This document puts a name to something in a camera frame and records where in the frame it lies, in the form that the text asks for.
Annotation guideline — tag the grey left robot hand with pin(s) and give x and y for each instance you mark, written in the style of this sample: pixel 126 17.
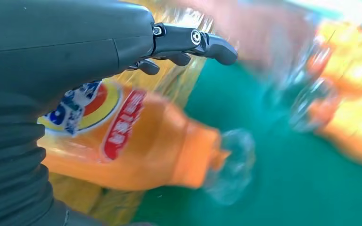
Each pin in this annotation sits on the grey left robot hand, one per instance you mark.
pixel 59 40

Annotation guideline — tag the yellow taped cardboard mat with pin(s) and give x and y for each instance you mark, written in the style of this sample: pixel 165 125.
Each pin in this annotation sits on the yellow taped cardboard mat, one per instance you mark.
pixel 174 84

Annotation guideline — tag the person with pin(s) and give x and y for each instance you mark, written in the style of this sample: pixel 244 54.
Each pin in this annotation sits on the person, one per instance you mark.
pixel 262 31

